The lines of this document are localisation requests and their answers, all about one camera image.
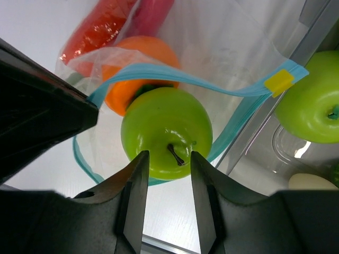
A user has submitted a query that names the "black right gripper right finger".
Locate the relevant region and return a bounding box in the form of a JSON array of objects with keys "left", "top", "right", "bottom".
[{"left": 190, "top": 151, "right": 338, "bottom": 253}]

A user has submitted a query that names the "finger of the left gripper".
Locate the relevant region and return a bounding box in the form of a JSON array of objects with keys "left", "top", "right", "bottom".
[{"left": 1, "top": 40, "right": 99, "bottom": 183}]

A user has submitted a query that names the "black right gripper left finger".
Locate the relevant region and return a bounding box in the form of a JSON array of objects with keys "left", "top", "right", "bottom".
[{"left": 1, "top": 151, "right": 149, "bottom": 253}]

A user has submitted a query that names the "orange carrot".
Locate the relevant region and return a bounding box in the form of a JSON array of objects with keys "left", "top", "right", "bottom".
[{"left": 59, "top": 0, "right": 139, "bottom": 65}]

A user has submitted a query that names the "green apple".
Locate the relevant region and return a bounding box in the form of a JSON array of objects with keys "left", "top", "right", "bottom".
[
  {"left": 121, "top": 87, "right": 213, "bottom": 180},
  {"left": 275, "top": 50, "right": 338, "bottom": 143}
]

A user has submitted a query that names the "red chili pepper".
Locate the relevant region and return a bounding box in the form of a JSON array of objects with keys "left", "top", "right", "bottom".
[{"left": 125, "top": 0, "right": 174, "bottom": 38}]

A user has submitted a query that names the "clear zip top bag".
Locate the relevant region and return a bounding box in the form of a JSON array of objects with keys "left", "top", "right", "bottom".
[{"left": 54, "top": 0, "right": 310, "bottom": 187}]

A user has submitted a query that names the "clear plastic food bin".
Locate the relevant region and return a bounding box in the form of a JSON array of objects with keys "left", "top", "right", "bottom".
[{"left": 217, "top": 1, "right": 338, "bottom": 195}]

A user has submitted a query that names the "white egg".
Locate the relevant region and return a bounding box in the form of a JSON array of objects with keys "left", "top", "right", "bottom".
[{"left": 288, "top": 173, "right": 338, "bottom": 191}]

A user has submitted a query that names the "green apple front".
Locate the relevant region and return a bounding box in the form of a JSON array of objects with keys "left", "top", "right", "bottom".
[{"left": 275, "top": 50, "right": 338, "bottom": 143}]

